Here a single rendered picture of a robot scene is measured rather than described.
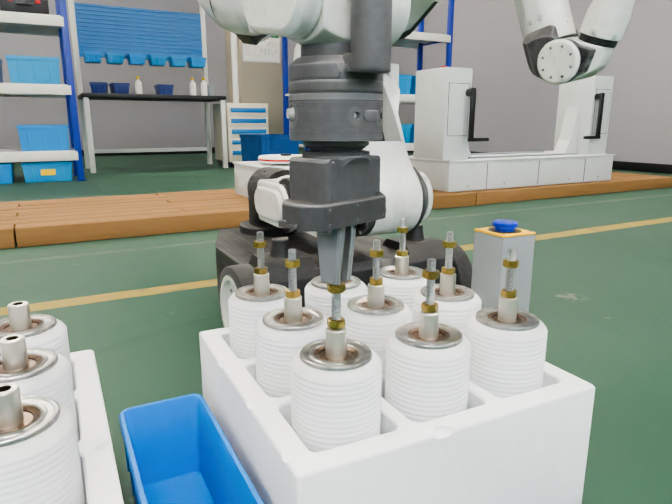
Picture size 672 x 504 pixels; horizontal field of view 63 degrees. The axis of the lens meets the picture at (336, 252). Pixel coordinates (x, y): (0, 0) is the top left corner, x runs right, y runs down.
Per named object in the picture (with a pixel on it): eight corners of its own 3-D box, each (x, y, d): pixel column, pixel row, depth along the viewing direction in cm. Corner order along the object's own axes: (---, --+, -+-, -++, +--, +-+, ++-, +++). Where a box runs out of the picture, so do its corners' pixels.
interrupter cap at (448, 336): (476, 341, 61) (476, 336, 61) (426, 357, 57) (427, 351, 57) (429, 322, 67) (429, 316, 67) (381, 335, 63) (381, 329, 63)
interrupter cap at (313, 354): (294, 372, 54) (293, 365, 54) (305, 342, 61) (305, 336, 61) (370, 375, 53) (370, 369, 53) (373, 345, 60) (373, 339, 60)
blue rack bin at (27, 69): (11, 86, 473) (7, 61, 468) (60, 87, 490) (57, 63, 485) (8, 82, 430) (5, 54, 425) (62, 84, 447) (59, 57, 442)
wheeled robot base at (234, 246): (185, 278, 165) (177, 168, 158) (335, 259, 189) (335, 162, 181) (259, 357, 111) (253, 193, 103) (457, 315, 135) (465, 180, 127)
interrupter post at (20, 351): (3, 366, 55) (-2, 336, 54) (30, 362, 56) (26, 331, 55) (1, 376, 53) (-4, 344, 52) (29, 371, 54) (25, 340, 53)
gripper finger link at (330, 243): (321, 278, 56) (321, 219, 54) (345, 284, 54) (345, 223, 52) (310, 282, 55) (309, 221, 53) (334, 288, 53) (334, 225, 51)
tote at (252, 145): (240, 171, 549) (239, 134, 541) (277, 170, 571) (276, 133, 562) (262, 175, 508) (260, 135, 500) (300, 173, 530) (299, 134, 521)
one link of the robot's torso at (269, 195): (254, 222, 152) (252, 175, 149) (318, 217, 162) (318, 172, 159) (282, 236, 135) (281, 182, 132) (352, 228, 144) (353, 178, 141)
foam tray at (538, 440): (205, 437, 87) (198, 331, 83) (409, 385, 104) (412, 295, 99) (300, 640, 53) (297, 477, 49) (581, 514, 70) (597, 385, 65)
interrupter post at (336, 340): (323, 362, 56) (323, 332, 55) (326, 352, 58) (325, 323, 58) (346, 363, 56) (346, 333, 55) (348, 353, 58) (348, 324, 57)
